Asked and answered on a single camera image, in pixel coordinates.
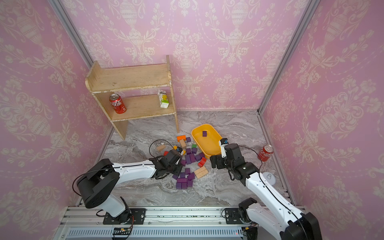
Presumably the green white juice carton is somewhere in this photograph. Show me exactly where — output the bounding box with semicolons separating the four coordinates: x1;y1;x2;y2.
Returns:
158;90;170;109

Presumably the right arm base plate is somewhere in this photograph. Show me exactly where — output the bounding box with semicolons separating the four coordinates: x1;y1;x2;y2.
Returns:
222;208;250;225

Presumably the tan wood brick left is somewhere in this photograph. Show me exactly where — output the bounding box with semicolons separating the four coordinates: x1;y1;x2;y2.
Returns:
156;145;166;152

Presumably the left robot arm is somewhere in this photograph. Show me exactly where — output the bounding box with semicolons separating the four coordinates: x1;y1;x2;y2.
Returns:
73;150;182;224

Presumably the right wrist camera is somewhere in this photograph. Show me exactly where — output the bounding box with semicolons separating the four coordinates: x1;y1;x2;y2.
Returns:
219;138;229;159

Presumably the purple brick middle pile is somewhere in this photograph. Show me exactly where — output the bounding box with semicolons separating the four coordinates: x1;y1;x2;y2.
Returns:
181;148;205;166

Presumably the red brick pair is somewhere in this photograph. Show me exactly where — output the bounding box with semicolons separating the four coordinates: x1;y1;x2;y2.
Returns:
198;157;207;168

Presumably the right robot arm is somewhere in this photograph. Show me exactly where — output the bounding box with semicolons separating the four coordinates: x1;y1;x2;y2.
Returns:
210;139;323;240

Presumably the yellow plastic storage bin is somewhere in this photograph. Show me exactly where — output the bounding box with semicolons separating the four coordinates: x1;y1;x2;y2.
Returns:
191;124;222;159

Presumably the wooden two-tier shelf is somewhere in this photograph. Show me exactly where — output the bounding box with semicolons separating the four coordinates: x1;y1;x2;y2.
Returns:
85;55;180;140

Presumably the red cola can on shelf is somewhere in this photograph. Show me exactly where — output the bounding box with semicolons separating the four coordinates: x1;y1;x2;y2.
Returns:
109;94;127;114

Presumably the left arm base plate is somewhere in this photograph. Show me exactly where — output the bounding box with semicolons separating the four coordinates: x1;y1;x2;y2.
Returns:
103;208;146;225

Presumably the natural wood plank brick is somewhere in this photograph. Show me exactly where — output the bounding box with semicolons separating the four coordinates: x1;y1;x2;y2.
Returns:
194;166;209;179

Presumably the purple brick cluster bottom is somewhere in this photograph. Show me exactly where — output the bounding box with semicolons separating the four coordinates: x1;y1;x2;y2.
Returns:
172;168;197;190

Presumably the aluminium front rail frame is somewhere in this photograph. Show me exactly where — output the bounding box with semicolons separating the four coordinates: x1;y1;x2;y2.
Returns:
54;206;276;240

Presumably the tan wood brick upright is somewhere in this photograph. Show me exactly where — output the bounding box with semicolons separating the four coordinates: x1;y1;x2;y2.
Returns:
179;139;187;149

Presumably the red cola can on table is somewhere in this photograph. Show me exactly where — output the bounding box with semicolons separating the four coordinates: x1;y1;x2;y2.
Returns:
258;145;274;162

